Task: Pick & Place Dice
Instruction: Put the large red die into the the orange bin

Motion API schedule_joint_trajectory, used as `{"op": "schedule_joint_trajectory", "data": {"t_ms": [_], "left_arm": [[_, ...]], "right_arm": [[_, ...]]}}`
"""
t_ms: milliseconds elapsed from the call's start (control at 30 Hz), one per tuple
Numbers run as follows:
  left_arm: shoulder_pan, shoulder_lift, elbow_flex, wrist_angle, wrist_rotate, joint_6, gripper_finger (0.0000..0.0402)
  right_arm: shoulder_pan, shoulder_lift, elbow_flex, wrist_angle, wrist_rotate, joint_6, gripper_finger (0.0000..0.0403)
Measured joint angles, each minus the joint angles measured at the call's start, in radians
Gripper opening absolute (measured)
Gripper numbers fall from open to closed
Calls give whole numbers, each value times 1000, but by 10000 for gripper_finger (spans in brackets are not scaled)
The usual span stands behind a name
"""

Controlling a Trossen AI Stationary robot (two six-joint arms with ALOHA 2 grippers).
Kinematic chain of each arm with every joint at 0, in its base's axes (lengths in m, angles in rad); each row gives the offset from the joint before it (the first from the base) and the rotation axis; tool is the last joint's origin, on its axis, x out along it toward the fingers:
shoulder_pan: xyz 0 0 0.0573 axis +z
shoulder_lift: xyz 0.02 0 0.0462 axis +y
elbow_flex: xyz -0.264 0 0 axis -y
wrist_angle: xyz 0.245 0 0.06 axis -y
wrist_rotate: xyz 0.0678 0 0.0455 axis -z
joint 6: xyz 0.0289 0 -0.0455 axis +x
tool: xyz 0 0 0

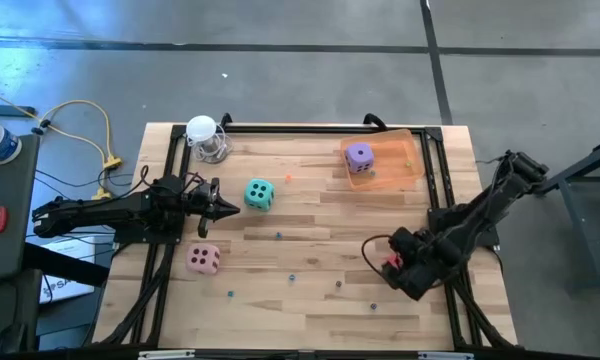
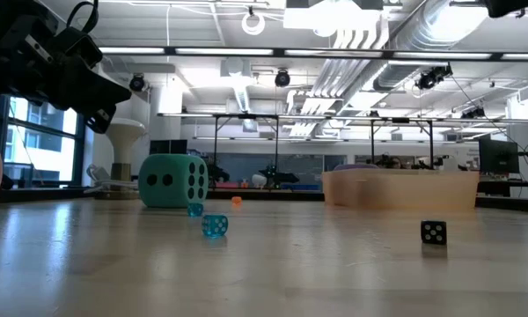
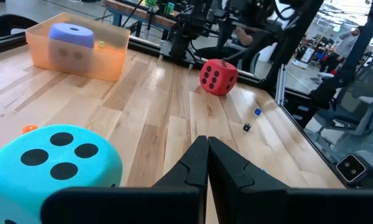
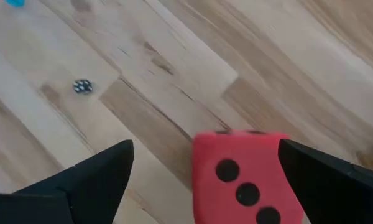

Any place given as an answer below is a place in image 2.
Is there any black left camera cable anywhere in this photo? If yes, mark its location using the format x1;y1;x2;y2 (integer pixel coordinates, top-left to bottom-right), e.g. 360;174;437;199
65;0;100;34

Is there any white ring light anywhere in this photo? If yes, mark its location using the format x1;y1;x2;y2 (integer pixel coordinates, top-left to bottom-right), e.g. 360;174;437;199
240;11;267;36

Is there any black metal stand frame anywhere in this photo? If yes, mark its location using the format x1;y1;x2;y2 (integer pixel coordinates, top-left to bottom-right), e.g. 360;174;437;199
211;113;281;190
369;117;436;171

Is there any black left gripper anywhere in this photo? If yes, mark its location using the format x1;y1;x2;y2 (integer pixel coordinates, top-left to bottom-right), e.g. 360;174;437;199
4;0;132;135

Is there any dark framed window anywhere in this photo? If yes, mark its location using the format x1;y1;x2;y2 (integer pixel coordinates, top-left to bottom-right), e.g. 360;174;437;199
0;94;88;188

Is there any white lamp cable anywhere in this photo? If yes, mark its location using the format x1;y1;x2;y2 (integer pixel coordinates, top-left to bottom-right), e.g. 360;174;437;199
84;164;141;195

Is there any orange translucent plastic bin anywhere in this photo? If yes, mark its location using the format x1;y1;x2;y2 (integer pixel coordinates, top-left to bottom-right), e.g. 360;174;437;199
320;169;480;211

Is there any black computer monitor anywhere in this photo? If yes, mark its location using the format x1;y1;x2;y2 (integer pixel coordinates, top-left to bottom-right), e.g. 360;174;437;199
478;138;521;175
149;139;188;155

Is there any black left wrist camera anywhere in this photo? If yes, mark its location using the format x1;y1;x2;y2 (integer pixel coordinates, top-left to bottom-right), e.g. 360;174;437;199
52;26;104;67

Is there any large purple foam die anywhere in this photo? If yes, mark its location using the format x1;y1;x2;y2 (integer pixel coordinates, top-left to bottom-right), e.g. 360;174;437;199
333;163;380;173

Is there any rig LED light bar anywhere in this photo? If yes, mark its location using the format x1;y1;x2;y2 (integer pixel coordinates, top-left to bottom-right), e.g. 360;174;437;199
97;45;528;63

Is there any small black die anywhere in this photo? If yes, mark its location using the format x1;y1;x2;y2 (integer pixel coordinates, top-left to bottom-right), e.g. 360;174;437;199
420;219;448;246

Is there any white mushroom table lamp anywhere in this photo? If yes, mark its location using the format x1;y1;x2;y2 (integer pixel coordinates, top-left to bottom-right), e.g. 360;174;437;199
94;117;147;200

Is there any large teal foam die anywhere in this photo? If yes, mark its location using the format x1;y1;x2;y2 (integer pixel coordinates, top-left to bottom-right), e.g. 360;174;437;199
137;153;209;209

